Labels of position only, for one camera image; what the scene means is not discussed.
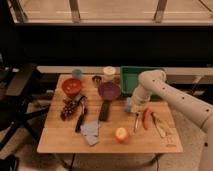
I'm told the blue cup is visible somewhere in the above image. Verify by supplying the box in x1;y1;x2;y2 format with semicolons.
72;69;82;80

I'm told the grey blue folded cloth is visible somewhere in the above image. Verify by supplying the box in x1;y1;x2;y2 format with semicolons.
80;120;100;146

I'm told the purple bowl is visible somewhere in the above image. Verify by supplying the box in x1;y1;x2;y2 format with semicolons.
98;82;121;101

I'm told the green plastic tray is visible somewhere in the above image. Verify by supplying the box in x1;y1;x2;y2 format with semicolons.
120;66;159;97

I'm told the blue sponge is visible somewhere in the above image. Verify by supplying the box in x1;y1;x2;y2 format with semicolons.
124;97;131;112

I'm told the white lidded jar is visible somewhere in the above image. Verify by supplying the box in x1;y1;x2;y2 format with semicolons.
103;66;116;82

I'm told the orange carrot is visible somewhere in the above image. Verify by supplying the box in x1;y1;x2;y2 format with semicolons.
142;108;153;129

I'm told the orange apple fruit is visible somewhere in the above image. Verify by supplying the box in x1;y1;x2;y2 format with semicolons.
115;127;129;143

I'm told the bunch of dark grapes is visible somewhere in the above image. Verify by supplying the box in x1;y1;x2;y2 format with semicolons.
60;100;78;121

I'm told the red bowl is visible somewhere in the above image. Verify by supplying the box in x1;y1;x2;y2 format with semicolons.
62;78;82;97

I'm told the black office chair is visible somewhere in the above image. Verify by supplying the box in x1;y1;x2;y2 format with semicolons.
0;53;51;171

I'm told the small dark metal cup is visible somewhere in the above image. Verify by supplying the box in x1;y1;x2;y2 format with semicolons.
92;75;102;87

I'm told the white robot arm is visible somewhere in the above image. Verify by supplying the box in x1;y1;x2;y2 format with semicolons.
131;70;213;171

